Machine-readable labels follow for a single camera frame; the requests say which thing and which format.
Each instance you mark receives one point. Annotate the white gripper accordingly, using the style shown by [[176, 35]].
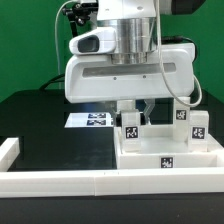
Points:
[[95, 73]]

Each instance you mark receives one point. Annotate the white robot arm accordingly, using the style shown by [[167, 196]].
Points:
[[126, 59]]

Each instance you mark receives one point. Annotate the white square table top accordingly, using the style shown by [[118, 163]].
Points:
[[157, 149]]

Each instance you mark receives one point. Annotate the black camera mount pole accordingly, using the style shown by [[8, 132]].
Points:
[[79, 14]]

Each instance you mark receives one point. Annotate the white AprilTag base sheet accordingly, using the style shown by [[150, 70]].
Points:
[[91, 119]]

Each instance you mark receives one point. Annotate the white U-shaped obstacle fence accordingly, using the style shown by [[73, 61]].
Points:
[[105, 182]]

